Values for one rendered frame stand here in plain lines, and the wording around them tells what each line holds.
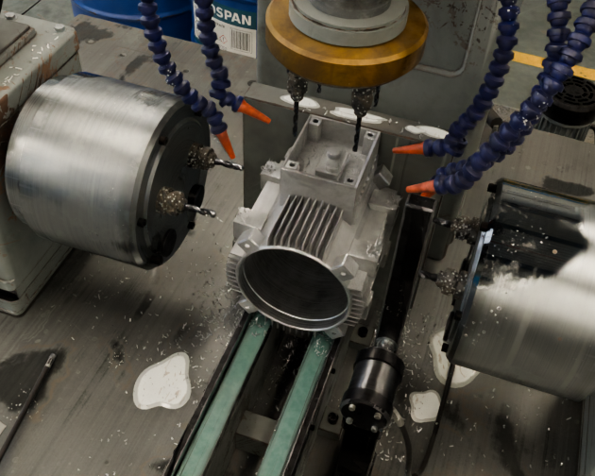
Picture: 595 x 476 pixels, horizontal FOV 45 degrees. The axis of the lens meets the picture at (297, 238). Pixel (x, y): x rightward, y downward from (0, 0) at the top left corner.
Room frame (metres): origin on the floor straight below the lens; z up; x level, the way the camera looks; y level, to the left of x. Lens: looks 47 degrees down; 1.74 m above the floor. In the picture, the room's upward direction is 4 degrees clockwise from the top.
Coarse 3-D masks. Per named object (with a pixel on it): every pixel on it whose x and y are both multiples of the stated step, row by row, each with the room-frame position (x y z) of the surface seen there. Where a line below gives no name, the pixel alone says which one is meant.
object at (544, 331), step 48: (528, 192) 0.65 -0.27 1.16; (480, 240) 0.59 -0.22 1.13; (528, 240) 0.57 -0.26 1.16; (576, 240) 0.57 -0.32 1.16; (480, 288) 0.53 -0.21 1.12; (528, 288) 0.53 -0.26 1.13; (576, 288) 0.52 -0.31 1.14; (480, 336) 0.50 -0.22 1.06; (528, 336) 0.49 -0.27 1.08; (576, 336) 0.49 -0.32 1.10; (528, 384) 0.49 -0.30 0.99; (576, 384) 0.47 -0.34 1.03
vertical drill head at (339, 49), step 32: (288, 0) 0.75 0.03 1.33; (320, 0) 0.69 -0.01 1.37; (352, 0) 0.68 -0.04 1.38; (384, 0) 0.69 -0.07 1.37; (288, 32) 0.68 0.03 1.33; (320, 32) 0.66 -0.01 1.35; (352, 32) 0.66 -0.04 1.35; (384, 32) 0.67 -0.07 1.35; (416, 32) 0.70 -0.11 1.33; (288, 64) 0.66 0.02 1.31; (320, 64) 0.64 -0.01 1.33; (352, 64) 0.63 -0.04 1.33; (384, 64) 0.64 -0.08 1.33; (416, 64) 0.68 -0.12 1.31; (352, 96) 0.66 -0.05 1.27
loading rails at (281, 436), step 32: (224, 352) 0.54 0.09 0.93; (256, 352) 0.55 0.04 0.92; (320, 352) 0.56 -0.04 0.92; (224, 384) 0.50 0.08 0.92; (256, 384) 0.55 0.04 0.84; (320, 384) 0.51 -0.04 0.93; (192, 416) 0.45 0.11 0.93; (224, 416) 0.45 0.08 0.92; (256, 416) 0.50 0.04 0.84; (288, 416) 0.46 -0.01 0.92; (320, 416) 0.51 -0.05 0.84; (192, 448) 0.41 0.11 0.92; (224, 448) 0.44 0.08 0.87; (256, 448) 0.46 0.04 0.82; (288, 448) 0.42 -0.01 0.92
